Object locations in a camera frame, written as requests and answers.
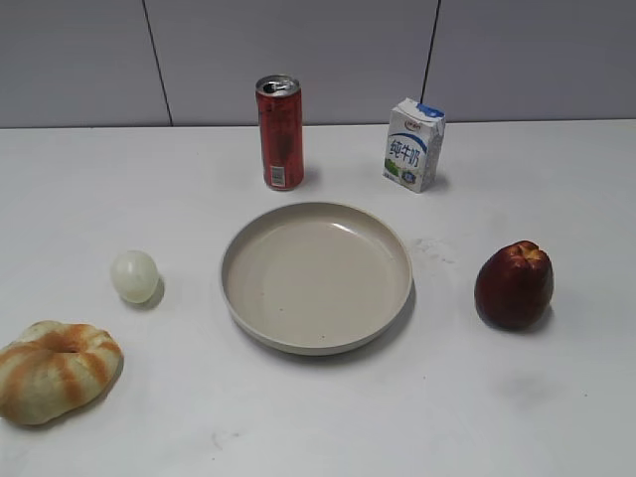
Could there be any dark red apple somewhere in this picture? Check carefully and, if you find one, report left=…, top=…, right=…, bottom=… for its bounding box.
left=474, top=240, right=555, bottom=330

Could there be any beige round plate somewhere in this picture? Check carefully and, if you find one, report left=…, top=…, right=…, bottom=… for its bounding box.
left=219, top=202, right=415, bottom=357

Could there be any white blue milk carton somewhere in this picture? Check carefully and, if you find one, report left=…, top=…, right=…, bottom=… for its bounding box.
left=383, top=98, right=445, bottom=194

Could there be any red soda can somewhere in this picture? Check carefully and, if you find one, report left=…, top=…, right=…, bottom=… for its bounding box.
left=255, top=75, right=304, bottom=191

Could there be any white egg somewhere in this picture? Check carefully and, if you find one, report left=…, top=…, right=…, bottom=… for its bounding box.
left=109, top=250, right=160, bottom=304

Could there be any striped bagel bread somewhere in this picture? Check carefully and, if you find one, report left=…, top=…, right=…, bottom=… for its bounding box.
left=1, top=320, right=123, bottom=426

